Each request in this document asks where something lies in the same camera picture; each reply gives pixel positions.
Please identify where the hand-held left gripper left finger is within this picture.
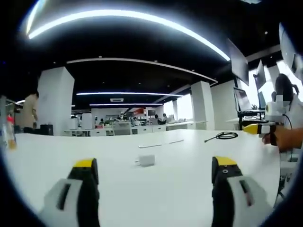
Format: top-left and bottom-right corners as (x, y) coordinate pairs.
(39, 158), (101, 227)

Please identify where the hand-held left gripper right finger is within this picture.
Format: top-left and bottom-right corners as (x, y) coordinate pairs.
(211, 156), (276, 227)

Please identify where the black Type-C cable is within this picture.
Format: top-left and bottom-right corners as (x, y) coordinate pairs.
(204, 131), (239, 143)

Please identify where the white charger adapter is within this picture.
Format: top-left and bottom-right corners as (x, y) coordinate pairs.
(135, 154), (156, 167)

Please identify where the white desk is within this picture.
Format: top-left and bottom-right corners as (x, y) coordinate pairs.
(4, 129), (282, 227)

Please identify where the person's right hand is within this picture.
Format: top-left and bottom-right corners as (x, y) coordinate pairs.
(261, 125), (278, 146)

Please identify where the black laptop stand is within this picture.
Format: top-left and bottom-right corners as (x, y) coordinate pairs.
(237, 109), (266, 131)

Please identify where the person's white shirt torso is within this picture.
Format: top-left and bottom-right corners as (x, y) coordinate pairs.
(283, 93), (303, 130)

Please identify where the open laptop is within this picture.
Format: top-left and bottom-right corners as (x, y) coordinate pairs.
(233, 87), (256, 112)

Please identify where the small dark monitor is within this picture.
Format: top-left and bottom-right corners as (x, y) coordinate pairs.
(252, 60), (267, 90)

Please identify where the large dark monitor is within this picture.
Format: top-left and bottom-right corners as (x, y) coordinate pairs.
(226, 38), (250, 86)

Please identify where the white curved panel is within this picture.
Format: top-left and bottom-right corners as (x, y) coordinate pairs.
(278, 22), (303, 74)

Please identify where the black box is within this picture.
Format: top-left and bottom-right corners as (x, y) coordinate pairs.
(40, 123), (54, 136)

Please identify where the long white flat strip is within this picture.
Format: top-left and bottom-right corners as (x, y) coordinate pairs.
(138, 142), (163, 149)

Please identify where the orange drink bottle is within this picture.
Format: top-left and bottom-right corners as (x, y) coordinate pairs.
(5, 115), (18, 150)

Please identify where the row of white office desks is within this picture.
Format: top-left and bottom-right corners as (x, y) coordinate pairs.
(63, 121), (209, 137)

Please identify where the long curved ceiling light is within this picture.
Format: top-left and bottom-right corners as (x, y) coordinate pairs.
(25, 1), (231, 61)

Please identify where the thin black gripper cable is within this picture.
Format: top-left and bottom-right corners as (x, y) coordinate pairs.
(282, 113), (299, 163)

